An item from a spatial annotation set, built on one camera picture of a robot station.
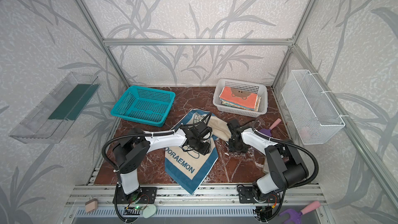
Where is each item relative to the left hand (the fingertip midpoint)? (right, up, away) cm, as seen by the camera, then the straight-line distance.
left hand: (208, 146), depth 88 cm
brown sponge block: (-54, -22, -17) cm, 61 cm away
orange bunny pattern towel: (+27, +27, +20) cm, 43 cm away
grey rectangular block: (+30, -8, -9) cm, 32 cm away
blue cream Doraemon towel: (-11, -11, -7) cm, 17 cm away
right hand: (+15, 0, +3) cm, 15 cm away
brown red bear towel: (+13, +35, +24) cm, 44 cm away
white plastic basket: (+14, +21, +12) cm, 28 cm away
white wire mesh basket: (+43, +19, -26) cm, 54 cm away
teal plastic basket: (-45, +23, +21) cm, 54 cm away
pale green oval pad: (-27, -24, -19) cm, 40 cm away
